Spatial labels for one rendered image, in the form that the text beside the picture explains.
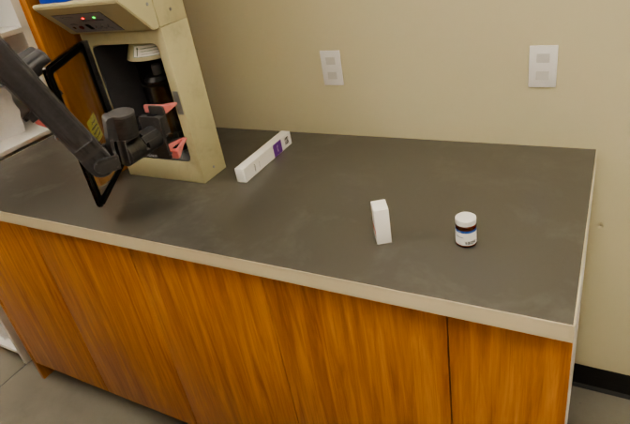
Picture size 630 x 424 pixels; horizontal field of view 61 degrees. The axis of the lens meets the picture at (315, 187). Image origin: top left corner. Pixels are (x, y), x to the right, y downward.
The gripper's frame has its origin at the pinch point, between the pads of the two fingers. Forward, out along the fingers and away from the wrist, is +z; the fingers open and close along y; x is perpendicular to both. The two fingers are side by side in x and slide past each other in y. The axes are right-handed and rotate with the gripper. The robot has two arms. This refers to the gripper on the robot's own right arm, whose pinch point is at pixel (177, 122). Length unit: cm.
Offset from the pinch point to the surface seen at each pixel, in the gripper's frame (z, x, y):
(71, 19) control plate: 4.2, 31.7, 26.2
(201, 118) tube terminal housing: 17.9, 8.6, -6.9
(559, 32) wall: 55, -84, 6
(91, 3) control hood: 0.5, 17.8, 30.3
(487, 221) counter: 11, -75, -25
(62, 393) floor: -17, 92, -121
